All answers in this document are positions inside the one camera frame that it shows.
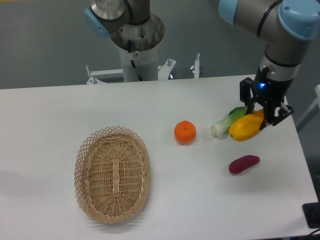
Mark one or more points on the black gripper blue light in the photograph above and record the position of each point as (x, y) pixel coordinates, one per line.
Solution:
(267, 92)

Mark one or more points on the yellow mango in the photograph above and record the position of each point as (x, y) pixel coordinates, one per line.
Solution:
(247, 126)

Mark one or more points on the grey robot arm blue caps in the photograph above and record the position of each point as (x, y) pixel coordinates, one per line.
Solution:
(287, 26)

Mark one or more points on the green white bok choy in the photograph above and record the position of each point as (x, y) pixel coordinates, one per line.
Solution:
(220, 128)

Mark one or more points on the purple sweet potato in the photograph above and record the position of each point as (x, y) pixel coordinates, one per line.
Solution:
(243, 163)

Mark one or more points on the orange tangerine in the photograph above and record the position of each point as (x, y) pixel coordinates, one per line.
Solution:
(185, 132)

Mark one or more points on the black device at table corner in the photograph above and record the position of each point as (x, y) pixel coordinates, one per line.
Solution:
(312, 214)

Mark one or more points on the woven wicker basket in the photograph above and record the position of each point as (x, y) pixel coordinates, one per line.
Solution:
(112, 175)

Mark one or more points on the white frame at right edge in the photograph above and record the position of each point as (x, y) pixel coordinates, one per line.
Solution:
(310, 111)

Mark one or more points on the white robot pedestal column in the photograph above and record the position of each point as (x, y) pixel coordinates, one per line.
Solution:
(139, 66)

